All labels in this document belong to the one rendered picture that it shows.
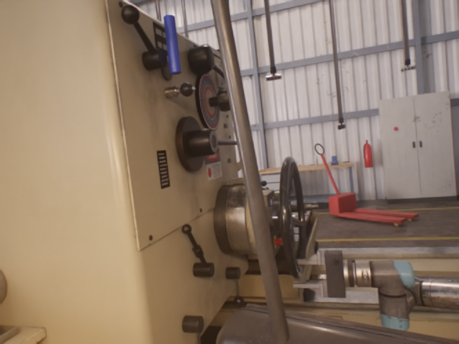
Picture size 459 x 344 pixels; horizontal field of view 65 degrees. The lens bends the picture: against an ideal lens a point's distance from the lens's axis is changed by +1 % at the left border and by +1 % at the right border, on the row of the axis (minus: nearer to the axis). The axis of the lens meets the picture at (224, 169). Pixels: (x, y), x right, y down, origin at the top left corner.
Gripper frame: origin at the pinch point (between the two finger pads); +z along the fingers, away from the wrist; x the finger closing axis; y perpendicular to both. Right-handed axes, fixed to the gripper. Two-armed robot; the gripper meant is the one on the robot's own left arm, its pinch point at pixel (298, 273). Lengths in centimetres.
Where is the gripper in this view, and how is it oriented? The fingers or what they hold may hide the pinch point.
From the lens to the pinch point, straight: 118.3
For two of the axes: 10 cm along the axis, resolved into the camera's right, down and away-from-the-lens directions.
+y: -3.2, -0.3, -9.5
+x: 0.7, 10.0, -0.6
